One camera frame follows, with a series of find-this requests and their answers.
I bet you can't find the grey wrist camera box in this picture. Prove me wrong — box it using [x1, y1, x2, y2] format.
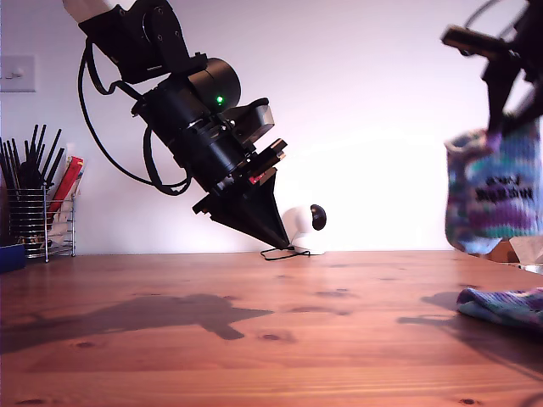
[222, 98, 277, 146]

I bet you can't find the white round security camera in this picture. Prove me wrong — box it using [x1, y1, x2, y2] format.
[280, 203, 329, 257]

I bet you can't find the black security camera cable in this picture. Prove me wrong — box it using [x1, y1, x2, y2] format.
[260, 245, 313, 261]

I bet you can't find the thick black cable loop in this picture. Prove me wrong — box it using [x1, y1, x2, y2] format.
[143, 125, 193, 198]

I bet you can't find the beige paper packet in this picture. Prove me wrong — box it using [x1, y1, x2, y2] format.
[50, 192, 81, 247]

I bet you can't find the tie-dye Hugging Face sock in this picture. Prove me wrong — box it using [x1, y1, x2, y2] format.
[456, 287, 543, 332]
[444, 122, 543, 256]

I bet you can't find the chrome wire utensil caddy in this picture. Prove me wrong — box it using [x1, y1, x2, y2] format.
[6, 188, 78, 263]

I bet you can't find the thin black camera cable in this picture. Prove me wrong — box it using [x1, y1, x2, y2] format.
[463, 0, 522, 42]

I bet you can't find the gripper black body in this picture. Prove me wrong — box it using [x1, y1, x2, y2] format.
[439, 0, 543, 82]
[166, 120, 290, 216]

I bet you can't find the short black cable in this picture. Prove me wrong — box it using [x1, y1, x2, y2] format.
[87, 42, 143, 102]

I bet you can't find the red and yellow paper packet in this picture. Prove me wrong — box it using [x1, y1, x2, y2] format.
[48, 155, 88, 226]

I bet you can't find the dark blue container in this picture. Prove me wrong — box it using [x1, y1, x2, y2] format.
[0, 243, 27, 273]

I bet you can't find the white light switch plate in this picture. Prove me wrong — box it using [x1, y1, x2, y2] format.
[0, 54, 38, 93]

